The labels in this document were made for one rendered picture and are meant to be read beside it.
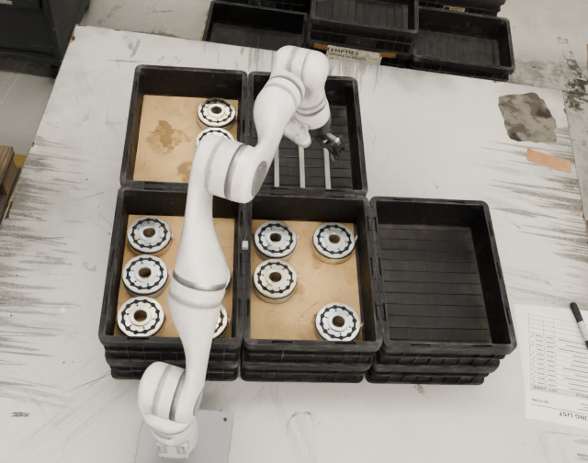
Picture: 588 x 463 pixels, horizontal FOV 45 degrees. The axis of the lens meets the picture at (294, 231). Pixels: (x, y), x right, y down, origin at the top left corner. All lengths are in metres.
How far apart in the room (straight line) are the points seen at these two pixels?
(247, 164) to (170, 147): 0.84
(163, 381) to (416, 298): 0.72
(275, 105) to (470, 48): 1.92
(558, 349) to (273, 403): 0.75
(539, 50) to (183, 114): 2.24
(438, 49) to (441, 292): 1.46
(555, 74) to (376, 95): 1.57
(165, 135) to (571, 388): 1.22
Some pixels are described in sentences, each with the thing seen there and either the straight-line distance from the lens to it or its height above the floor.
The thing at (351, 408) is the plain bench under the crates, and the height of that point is 0.70.
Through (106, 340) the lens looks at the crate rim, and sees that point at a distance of 1.52.
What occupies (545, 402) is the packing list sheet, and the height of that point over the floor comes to 0.70.
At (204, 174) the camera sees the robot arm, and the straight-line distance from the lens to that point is 1.09.
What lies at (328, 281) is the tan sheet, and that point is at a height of 0.83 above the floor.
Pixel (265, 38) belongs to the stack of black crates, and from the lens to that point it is 3.04.
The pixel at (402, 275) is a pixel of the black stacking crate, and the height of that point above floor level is 0.83.
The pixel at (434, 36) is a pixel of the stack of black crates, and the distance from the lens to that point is 3.04.
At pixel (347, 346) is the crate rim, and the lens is 1.52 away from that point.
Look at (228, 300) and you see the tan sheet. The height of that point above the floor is 0.83.
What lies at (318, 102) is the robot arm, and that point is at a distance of 1.41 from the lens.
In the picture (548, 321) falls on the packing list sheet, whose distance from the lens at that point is 1.97.
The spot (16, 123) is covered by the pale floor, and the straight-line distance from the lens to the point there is 3.15.
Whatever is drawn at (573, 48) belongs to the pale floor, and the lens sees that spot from 3.89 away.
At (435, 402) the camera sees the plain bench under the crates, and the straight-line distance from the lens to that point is 1.77.
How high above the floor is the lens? 2.30
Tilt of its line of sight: 57 degrees down
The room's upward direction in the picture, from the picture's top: 11 degrees clockwise
